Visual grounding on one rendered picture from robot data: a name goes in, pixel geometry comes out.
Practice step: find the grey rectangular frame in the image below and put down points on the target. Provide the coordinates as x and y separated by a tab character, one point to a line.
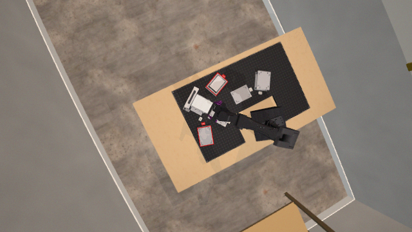
240	94

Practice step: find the white multiwell plate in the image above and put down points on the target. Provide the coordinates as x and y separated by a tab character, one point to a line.
202	104

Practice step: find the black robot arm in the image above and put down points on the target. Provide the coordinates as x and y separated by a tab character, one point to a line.
272	128

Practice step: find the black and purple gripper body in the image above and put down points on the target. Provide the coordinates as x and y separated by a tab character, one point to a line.
215	114

